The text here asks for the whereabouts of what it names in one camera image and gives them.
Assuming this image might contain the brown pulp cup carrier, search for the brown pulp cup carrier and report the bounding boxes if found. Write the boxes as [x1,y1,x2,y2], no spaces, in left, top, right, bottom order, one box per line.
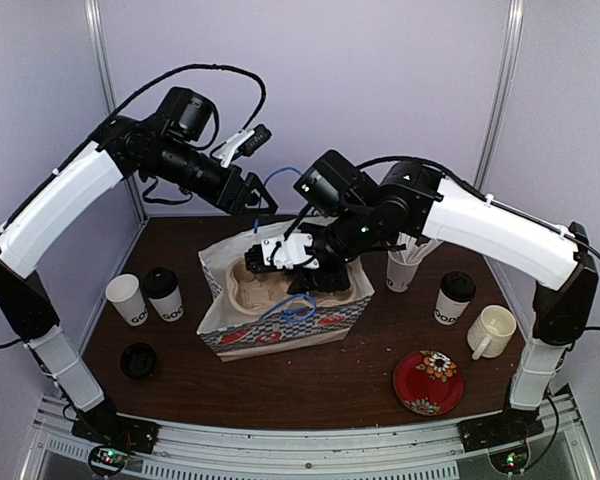
[225,260,358,316]

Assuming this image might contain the blue checkered paper bag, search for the blue checkered paper bag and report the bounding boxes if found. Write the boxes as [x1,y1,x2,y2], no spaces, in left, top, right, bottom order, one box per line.
[197,220,374,362]

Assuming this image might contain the black plastic cup lid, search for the black plastic cup lid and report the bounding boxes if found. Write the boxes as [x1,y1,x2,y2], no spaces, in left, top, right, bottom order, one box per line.
[141,267,179,299]

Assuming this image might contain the white paper coffee cup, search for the white paper coffee cup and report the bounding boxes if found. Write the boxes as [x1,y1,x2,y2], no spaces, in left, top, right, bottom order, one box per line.
[149,290,184,322]

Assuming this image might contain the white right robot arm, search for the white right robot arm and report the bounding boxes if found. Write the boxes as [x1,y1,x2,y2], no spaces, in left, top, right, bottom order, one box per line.
[265,150,599,442]

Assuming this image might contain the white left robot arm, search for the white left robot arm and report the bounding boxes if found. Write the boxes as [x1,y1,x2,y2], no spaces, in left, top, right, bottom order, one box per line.
[0,87,277,444]

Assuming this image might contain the white cup holding straws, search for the white cup holding straws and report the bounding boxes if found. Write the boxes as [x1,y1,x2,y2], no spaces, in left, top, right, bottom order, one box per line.
[386,252,420,293]

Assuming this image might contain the red floral plate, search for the red floral plate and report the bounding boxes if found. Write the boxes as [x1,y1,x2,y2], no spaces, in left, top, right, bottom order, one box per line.
[393,350,465,417]

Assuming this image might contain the cream ceramic mug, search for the cream ceramic mug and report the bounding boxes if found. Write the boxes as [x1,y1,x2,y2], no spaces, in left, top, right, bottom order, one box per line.
[466,305,517,361]

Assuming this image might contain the black plastic lid stack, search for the black plastic lid stack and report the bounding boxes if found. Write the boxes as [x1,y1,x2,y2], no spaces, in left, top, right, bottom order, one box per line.
[120,342,157,380]

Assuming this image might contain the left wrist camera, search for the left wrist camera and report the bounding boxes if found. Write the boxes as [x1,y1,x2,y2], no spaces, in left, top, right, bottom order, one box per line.
[211,124,272,168]

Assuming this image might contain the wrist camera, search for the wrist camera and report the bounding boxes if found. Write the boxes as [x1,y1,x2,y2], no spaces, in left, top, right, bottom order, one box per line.
[244,233,320,274]
[211,124,272,168]

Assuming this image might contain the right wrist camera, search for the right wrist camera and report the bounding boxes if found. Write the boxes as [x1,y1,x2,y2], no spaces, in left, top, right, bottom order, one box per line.
[244,233,320,274]

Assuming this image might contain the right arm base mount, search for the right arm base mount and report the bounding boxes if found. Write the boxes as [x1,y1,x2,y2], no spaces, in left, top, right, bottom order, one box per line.
[457,391,544,453]

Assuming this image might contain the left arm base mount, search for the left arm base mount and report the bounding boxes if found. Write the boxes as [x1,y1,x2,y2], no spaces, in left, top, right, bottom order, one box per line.
[71,396,159,454]

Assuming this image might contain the aluminium front rail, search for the aluminium front rail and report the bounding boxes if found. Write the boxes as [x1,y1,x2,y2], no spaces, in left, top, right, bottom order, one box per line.
[15,393,600,479]

